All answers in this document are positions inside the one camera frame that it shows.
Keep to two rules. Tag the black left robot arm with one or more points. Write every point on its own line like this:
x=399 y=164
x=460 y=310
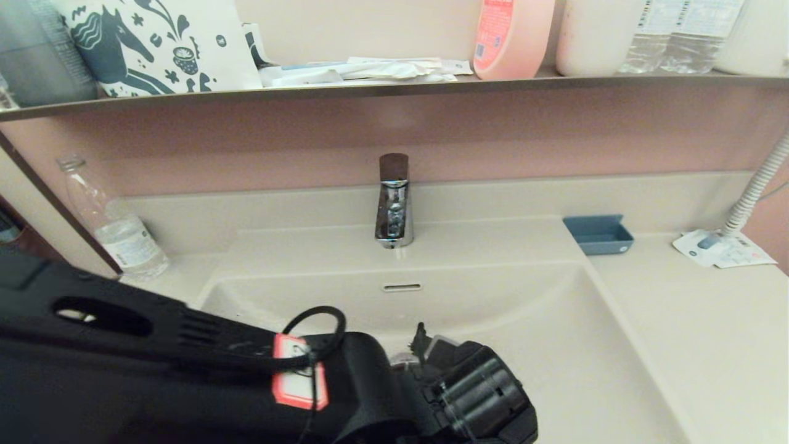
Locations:
x=154 y=388

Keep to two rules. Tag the chrome faucet body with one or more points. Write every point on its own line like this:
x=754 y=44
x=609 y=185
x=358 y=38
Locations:
x=393 y=216

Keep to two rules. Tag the beige ceramic sink basin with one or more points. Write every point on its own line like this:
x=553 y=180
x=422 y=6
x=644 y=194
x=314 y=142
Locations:
x=555 y=370

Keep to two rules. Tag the chrome drain stopper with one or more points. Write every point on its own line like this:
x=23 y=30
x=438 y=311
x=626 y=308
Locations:
x=404 y=361

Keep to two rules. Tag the crumpled white plastic wrapper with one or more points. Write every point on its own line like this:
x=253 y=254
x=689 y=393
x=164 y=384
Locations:
x=399 y=69

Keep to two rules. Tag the small white printed sachet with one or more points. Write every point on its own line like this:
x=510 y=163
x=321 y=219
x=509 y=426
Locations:
x=460 y=66

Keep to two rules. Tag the white blue toothbrush packet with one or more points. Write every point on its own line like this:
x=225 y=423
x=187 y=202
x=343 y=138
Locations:
x=301 y=76

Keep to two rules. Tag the blue soap dish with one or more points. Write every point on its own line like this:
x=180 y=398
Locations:
x=598 y=237

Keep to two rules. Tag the pink detergent bottle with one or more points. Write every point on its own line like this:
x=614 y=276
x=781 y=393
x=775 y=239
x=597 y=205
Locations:
x=510 y=43

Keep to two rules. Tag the small printed white pouch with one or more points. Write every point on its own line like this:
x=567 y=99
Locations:
x=256 y=44

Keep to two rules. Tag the white horse print bag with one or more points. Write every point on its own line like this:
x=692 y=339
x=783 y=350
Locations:
x=209 y=61

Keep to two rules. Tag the cream plastic jug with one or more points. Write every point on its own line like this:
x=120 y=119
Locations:
x=592 y=43

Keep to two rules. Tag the clear plastic water bottle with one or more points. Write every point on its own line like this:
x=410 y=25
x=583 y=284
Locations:
x=126 y=246

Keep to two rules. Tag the clear labelled water bottle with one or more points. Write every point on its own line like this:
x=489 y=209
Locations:
x=645 y=52
x=698 y=49

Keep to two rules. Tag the white sachet with blue patch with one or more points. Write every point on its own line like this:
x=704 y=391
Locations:
x=698 y=246

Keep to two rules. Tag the brown framed side mirror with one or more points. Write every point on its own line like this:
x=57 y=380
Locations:
x=31 y=203

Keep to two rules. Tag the white round container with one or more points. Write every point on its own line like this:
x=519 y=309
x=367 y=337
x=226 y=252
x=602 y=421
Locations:
x=756 y=43

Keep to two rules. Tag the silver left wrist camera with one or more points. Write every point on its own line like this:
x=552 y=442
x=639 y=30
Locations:
x=445 y=345

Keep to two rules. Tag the brown wall shelf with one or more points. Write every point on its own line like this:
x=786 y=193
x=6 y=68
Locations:
x=370 y=90

